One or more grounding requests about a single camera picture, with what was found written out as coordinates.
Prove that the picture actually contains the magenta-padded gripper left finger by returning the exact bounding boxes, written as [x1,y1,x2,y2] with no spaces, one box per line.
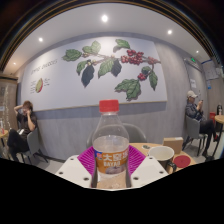
[54,145,100,190]

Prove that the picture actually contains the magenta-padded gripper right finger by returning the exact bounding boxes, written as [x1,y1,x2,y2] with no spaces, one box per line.
[125,145,169,190]

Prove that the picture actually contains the clear red-capped drink bottle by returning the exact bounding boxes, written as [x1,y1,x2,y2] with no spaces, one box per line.
[92,99,130,191]

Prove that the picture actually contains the dark mug with white inside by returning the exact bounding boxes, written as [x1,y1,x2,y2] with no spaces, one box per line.
[147,145,178,174]

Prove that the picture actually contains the flat round red coaster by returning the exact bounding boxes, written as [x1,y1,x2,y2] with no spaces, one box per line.
[173,154,192,169]

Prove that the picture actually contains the small brown cardboard box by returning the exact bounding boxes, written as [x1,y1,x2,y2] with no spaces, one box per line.
[162,136,185,155]

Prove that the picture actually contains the grey upholstered chair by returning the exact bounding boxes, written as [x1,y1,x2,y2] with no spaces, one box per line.
[85,122,148,149]

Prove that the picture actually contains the grey chair with black legs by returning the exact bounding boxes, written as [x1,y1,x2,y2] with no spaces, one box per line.
[182,114,208,157]
[19,128,49,164]

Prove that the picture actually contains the person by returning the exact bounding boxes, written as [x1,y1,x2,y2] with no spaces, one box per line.
[185,90,219,158]
[6,100,39,161]

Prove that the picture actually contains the red bin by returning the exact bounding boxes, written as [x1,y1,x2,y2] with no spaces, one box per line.
[208,111,218,126]

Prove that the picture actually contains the small round wooden table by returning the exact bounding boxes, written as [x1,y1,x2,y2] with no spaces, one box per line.
[204,114,224,163]

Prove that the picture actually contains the round ceiling spotlights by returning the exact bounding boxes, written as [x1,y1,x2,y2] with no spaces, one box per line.
[37,13,201,56]

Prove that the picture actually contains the large coffee plant wall mural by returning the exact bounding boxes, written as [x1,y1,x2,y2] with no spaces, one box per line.
[20,35,168,113]

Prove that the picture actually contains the white wall notice board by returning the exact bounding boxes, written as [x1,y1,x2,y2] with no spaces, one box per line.
[201,59,219,81]

